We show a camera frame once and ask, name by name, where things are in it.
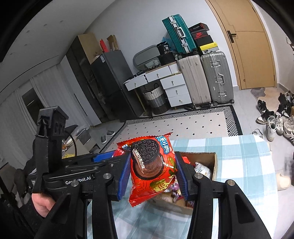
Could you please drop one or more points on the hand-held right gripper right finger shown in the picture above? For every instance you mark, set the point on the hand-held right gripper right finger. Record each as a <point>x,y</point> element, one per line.
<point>181,177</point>

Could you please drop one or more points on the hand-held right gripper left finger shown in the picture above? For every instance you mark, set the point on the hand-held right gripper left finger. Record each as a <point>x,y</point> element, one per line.
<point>123,181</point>

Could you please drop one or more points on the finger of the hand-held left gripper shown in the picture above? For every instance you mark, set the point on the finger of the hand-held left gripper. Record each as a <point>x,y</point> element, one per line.
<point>103,157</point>
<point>103,166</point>

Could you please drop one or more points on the red blue cookie packet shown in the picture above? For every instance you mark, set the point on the red blue cookie packet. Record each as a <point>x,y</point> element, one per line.
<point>149,174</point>

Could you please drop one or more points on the brown cardboard box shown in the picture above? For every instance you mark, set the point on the brown cardboard box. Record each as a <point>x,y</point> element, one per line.
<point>204,158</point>

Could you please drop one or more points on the person's left forearm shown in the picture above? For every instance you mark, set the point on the person's left forearm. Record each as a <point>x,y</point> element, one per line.
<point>20,220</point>

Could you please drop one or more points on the person's left hand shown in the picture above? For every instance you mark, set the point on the person's left hand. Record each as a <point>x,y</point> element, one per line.
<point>42,204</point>

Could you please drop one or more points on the grey slipper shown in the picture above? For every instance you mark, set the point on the grey slipper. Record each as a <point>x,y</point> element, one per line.
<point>110,132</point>
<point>103,139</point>

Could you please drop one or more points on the glossy red snack packet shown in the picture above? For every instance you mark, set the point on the glossy red snack packet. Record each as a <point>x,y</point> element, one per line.
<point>186,159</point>

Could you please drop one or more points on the grey storage stool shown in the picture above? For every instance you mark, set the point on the grey storage stool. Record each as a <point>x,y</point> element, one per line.
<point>80,137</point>

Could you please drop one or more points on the white curtain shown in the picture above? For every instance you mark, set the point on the white curtain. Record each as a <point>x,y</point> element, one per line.
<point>59,96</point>

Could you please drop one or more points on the black tall cabinet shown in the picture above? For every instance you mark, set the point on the black tall cabinet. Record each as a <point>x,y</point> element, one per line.
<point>80,75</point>

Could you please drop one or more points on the woven laundry basket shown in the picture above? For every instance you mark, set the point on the woven laundry basket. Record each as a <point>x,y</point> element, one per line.
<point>156,101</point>

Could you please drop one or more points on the dark grey refrigerator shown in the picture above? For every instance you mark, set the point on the dark grey refrigerator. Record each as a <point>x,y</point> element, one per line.
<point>114,80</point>

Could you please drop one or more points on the white drawer dresser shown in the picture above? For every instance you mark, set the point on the white drawer dresser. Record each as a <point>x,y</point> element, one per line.
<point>176,92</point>

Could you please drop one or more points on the beige suitcase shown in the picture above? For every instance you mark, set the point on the beige suitcase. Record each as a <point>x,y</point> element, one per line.
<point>193,80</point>

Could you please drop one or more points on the flat cardboard sheet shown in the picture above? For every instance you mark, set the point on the flat cardboard sheet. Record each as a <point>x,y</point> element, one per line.
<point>89,46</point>

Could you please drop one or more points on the white slipper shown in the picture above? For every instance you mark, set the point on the white slipper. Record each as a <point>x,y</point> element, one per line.
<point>283,183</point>

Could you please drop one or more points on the silver suitcase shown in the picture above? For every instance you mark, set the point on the silver suitcase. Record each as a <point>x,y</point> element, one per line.
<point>217,78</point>

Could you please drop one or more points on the scattered pile of shoes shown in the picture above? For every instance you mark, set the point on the scattered pile of shoes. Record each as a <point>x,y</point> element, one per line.
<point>273,124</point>

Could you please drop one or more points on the red bag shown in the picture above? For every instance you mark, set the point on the red bag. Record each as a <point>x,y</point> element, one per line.
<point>104,46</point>

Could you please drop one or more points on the grey oval mirror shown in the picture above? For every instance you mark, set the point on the grey oval mirror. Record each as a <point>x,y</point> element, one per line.
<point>144,55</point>

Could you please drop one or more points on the brown paper bag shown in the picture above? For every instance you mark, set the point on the brown paper bag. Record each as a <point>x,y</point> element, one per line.
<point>112,42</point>

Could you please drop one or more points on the grey doormat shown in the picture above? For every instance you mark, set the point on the grey doormat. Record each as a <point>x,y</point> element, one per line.
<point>261,92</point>

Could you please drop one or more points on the black storage box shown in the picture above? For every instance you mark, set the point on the black storage box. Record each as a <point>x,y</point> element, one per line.
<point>167,58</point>

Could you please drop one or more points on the black printed bag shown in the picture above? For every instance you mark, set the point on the black printed bag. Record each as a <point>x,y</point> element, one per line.
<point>163,48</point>

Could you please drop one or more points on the yellow black shoe box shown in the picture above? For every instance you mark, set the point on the yellow black shoe box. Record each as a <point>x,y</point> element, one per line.
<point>207,48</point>

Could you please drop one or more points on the blue plastic bag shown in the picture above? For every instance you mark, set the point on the blue plastic bag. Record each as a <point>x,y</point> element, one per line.
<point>166,41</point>

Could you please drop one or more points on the teal suitcase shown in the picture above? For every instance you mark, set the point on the teal suitcase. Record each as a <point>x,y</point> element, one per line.
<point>179,34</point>

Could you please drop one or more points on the wooden door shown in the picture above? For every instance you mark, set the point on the wooden door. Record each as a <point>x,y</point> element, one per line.
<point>252,50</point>

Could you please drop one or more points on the black shoe box red lining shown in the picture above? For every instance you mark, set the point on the black shoe box red lining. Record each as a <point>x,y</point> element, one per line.
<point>198,27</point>

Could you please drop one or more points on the white light switch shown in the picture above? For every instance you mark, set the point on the white light switch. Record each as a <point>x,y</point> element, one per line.
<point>288,39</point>

